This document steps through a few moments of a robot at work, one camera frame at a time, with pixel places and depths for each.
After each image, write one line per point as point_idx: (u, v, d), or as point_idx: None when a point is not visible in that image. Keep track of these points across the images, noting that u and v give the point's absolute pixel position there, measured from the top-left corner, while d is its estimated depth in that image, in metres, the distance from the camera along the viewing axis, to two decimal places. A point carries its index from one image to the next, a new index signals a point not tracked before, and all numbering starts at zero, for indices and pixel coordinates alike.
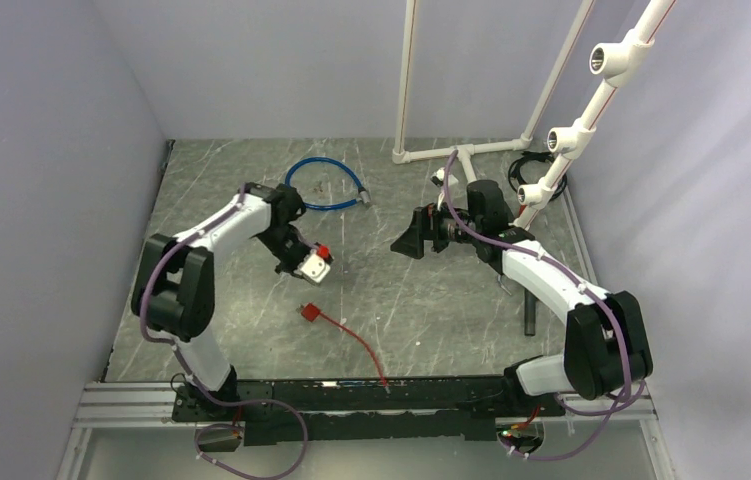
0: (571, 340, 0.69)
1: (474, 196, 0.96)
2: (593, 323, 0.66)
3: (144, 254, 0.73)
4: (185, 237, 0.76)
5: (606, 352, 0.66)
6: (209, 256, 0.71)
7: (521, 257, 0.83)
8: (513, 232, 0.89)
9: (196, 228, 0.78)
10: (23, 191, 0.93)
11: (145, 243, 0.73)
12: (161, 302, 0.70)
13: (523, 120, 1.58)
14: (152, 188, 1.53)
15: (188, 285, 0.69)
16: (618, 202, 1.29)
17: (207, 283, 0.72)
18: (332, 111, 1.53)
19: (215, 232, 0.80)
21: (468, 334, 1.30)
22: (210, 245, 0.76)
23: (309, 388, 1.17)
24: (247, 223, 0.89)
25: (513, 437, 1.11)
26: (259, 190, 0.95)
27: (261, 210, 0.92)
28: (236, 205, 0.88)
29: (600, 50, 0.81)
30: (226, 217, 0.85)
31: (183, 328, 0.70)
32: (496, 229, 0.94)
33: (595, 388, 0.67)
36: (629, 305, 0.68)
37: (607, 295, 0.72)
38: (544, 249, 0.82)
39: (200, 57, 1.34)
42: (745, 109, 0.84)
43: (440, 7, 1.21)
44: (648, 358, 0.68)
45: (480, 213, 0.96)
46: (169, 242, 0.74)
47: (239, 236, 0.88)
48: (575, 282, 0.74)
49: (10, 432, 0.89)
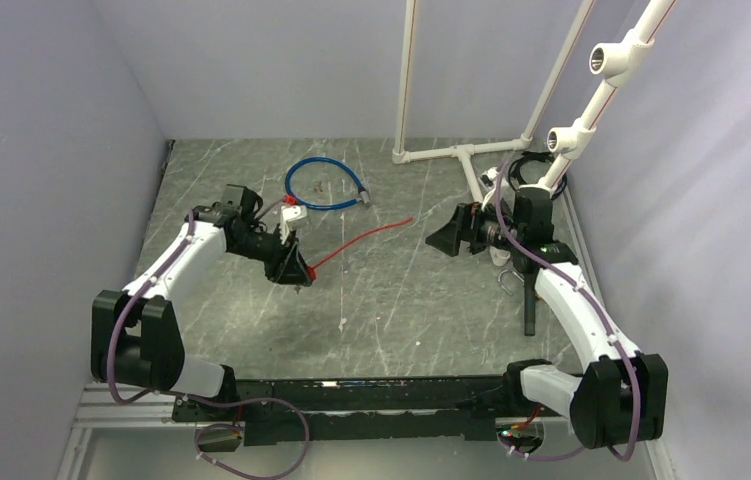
0: (585, 384, 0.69)
1: (521, 202, 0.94)
2: (613, 379, 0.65)
3: (94, 318, 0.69)
4: (136, 287, 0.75)
5: (617, 408, 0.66)
6: (167, 306, 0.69)
7: (558, 284, 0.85)
8: (557, 251, 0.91)
9: (147, 275, 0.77)
10: (23, 190, 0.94)
11: (94, 301, 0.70)
12: (127, 360, 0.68)
13: (523, 120, 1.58)
14: (152, 188, 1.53)
15: (151, 341, 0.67)
16: (619, 203, 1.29)
17: (169, 330, 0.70)
18: (332, 110, 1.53)
19: (168, 273, 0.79)
21: (468, 334, 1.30)
22: (165, 291, 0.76)
23: (309, 388, 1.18)
24: (203, 253, 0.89)
25: (513, 437, 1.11)
26: (208, 215, 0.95)
27: (213, 236, 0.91)
28: (186, 238, 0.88)
29: (600, 50, 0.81)
30: (178, 254, 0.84)
31: (155, 379, 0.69)
32: (540, 239, 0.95)
33: (594, 436, 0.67)
36: (657, 371, 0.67)
37: (637, 355, 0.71)
38: (585, 280, 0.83)
39: (199, 56, 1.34)
42: (745, 108, 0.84)
43: (439, 8, 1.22)
44: (660, 423, 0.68)
45: (524, 220, 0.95)
46: (120, 297, 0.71)
47: (197, 268, 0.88)
48: (607, 332, 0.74)
49: (10, 431, 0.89)
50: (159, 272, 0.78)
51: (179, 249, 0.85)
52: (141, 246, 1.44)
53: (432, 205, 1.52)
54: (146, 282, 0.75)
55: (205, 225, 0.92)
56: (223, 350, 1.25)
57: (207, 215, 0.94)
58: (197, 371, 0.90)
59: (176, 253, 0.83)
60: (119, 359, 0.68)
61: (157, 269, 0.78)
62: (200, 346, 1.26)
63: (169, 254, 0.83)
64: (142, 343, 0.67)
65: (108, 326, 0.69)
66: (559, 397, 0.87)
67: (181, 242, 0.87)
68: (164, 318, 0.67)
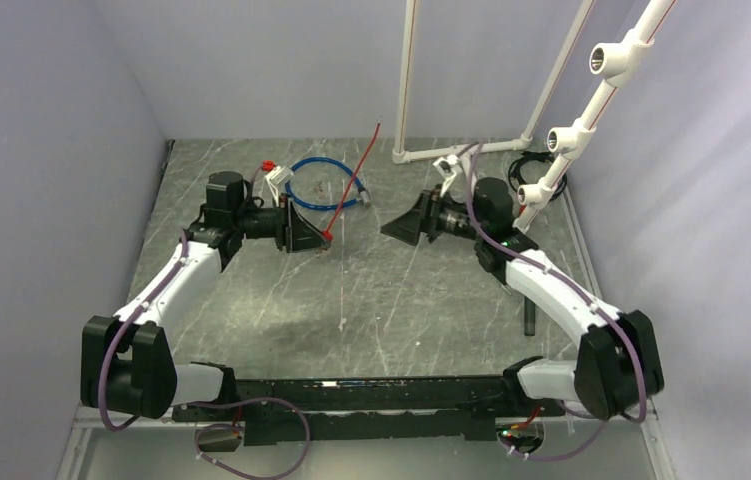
0: (582, 358, 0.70)
1: (482, 199, 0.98)
2: (607, 343, 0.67)
3: (85, 344, 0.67)
4: (128, 313, 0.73)
5: (619, 373, 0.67)
6: (161, 331, 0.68)
7: (527, 270, 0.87)
8: (518, 241, 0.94)
9: (139, 299, 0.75)
10: (23, 191, 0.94)
11: (85, 327, 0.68)
12: (118, 386, 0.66)
13: (523, 120, 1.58)
14: (152, 188, 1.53)
15: (142, 367, 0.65)
16: (618, 203, 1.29)
17: (162, 356, 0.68)
18: (332, 110, 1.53)
19: (160, 297, 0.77)
21: (468, 334, 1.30)
22: (156, 317, 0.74)
23: (310, 388, 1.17)
24: (195, 276, 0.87)
25: (513, 437, 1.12)
26: (202, 234, 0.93)
27: (208, 257, 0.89)
28: (181, 259, 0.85)
29: (600, 50, 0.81)
30: (170, 276, 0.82)
31: (144, 408, 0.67)
32: (502, 235, 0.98)
33: (607, 406, 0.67)
36: (642, 327, 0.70)
37: (620, 315, 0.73)
38: (550, 261, 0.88)
39: (199, 56, 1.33)
42: (746, 109, 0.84)
43: (439, 8, 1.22)
44: (660, 376, 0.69)
45: (485, 216, 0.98)
46: (113, 323, 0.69)
47: (189, 292, 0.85)
48: (586, 301, 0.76)
49: (10, 432, 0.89)
50: (151, 296, 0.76)
51: (172, 271, 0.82)
52: (141, 246, 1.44)
53: None
54: (138, 307, 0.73)
55: (200, 246, 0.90)
56: (223, 350, 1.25)
57: (200, 235, 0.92)
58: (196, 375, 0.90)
59: (169, 276, 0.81)
60: (109, 386, 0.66)
61: (149, 293, 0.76)
62: (200, 346, 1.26)
63: (162, 277, 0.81)
64: (134, 367, 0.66)
65: (99, 351, 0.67)
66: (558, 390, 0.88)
67: (174, 263, 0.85)
68: (156, 342, 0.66)
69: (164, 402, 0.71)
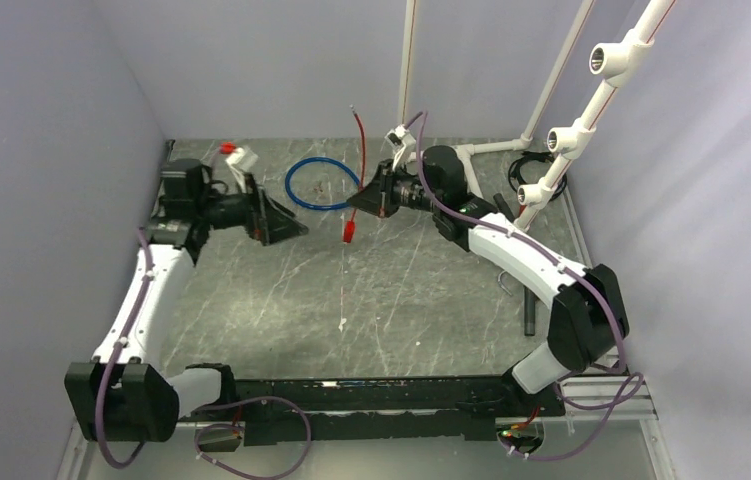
0: (556, 317, 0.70)
1: (431, 169, 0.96)
2: (578, 302, 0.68)
3: (70, 393, 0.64)
4: (108, 352, 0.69)
5: (591, 327, 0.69)
6: (148, 367, 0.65)
7: (490, 235, 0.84)
8: (475, 206, 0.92)
9: (115, 337, 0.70)
10: (24, 191, 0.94)
11: (65, 377, 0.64)
12: (120, 421, 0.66)
13: (523, 120, 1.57)
14: (152, 188, 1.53)
15: (140, 406, 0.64)
16: (618, 202, 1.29)
17: (156, 388, 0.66)
18: (332, 110, 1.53)
19: (138, 326, 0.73)
21: (468, 334, 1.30)
22: (139, 351, 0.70)
23: (309, 387, 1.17)
24: (169, 285, 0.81)
25: (513, 437, 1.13)
26: (165, 233, 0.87)
27: (176, 262, 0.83)
28: (147, 274, 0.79)
29: (600, 50, 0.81)
30: (143, 296, 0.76)
31: (155, 434, 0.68)
32: (456, 202, 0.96)
33: (582, 360, 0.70)
36: (606, 279, 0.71)
37: (586, 271, 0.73)
38: (512, 224, 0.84)
39: (200, 56, 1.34)
42: (745, 109, 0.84)
43: (439, 9, 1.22)
44: (625, 324, 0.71)
45: (439, 186, 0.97)
46: (93, 368, 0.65)
47: (168, 301, 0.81)
48: (553, 262, 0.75)
49: (9, 432, 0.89)
50: (127, 328, 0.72)
51: (142, 290, 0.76)
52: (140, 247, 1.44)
53: None
54: (117, 345, 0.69)
55: (164, 251, 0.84)
56: (223, 350, 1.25)
57: (162, 234, 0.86)
58: (193, 382, 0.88)
59: (141, 301, 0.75)
60: (110, 423, 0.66)
61: (124, 327, 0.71)
62: (200, 346, 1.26)
63: (131, 302, 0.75)
64: (131, 407, 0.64)
65: (86, 399, 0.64)
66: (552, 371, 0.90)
67: (141, 279, 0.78)
68: (147, 380, 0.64)
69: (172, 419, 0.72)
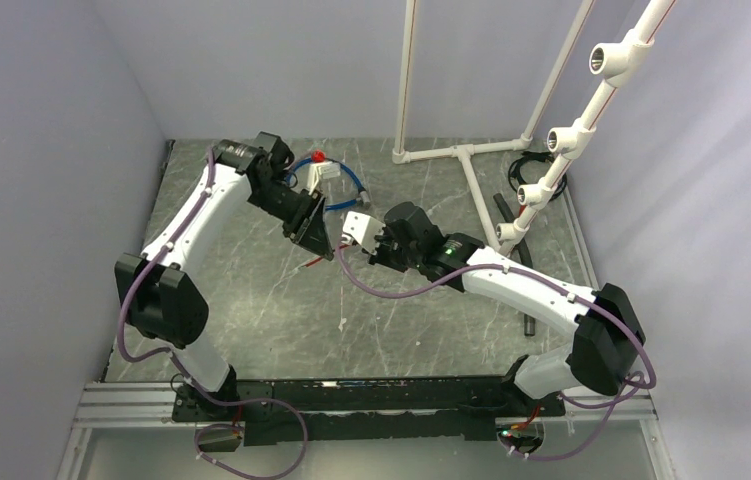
0: (581, 352, 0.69)
1: (394, 226, 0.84)
2: (600, 333, 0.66)
3: (117, 275, 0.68)
4: (154, 252, 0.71)
5: (614, 351, 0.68)
6: (184, 277, 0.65)
7: (488, 275, 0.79)
8: (459, 243, 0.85)
9: (164, 241, 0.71)
10: (24, 191, 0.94)
11: (118, 262, 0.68)
12: (147, 315, 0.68)
13: (523, 120, 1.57)
14: (152, 188, 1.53)
15: (168, 305, 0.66)
16: (618, 202, 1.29)
17: (190, 297, 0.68)
18: (332, 110, 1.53)
19: (185, 236, 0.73)
21: (468, 333, 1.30)
22: (181, 259, 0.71)
23: (310, 387, 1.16)
24: (222, 209, 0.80)
25: (513, 437, 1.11)
26: (232, 156, 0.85)
27: (235, 185, 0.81)
28: (205, 190, 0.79)
29: (600, 50, 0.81)
30: (196, 210, 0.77)
31: (176, 336, 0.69)
32: (435, 247, 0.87)
33: (614, 384, 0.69)
36: (614, 295, 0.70)
37: (597, 295, 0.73)
38: (507, 259, 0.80)
39: (199, 56, 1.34)
42: (743, 109, 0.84)
43: (438, 10, 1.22)
44: (642, 335, 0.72)
45: (408, 240, 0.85)
46: (141, 263, 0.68)
47: (219, 224, 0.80)
48: (562, 292, 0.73)
49: (10, 433, 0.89)
50: (176, 235, 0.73)
51: (196, 205, 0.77)
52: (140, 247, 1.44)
53: (432, 205, 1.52)
54: (164, 248, 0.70)
55: (227, 172, 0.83)
56: (223, 350, 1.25)
57: (229, 153, 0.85)
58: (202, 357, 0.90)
59: (192, 215, 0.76)
60: (138, 313, 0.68)
61: (174, 232, 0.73)
62: None
63: (186, 214, 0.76)
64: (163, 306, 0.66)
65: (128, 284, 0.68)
66: (557, 377, 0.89)
67: (200, 194, 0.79)
68: (180, 288, 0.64)
69: (196, 328, 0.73)
